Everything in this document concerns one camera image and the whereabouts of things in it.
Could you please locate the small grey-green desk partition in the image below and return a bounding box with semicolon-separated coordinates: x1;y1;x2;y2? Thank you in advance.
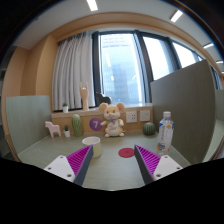
4;95;53;156

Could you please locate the white pleated curtain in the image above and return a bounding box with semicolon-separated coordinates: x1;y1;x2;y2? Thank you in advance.
51;31;96;112

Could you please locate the large grey-green desk partition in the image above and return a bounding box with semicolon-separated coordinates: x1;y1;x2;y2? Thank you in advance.
149;59;218;165

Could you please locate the black horse figure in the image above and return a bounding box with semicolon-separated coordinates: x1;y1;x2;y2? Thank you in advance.
95;92;113;106

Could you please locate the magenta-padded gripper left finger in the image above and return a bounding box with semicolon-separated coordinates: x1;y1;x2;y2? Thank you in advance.
43;144;95;187

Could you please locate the flat round red coaster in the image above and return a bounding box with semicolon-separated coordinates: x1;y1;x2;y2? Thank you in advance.
118;147;136;159

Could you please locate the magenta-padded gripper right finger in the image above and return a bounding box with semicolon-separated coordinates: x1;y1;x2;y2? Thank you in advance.
133;144;183;186

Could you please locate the white wall socket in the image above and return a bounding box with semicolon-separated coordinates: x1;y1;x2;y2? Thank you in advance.
139;109;152;122
125;110;138;124

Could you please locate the tall green cactus ornament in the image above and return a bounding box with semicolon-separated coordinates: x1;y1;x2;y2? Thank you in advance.
71;113;84;137

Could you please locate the round purple number sign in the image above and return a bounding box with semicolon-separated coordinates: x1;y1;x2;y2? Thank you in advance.
89;117;104;132

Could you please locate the round green cactus ornament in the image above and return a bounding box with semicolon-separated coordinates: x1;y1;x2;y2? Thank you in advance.
142;121;157;136

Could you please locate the beige plush mouse toy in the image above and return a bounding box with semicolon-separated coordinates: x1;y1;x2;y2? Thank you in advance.
98;102;127;138

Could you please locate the pink wooden horse figure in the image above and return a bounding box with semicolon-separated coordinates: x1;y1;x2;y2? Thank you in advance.
44;120;62;139

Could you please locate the clear plastic water bottle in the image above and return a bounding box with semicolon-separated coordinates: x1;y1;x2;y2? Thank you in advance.
156;111;175;156

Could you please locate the wooden hand model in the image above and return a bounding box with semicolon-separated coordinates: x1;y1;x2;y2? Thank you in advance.
79;81;90;111

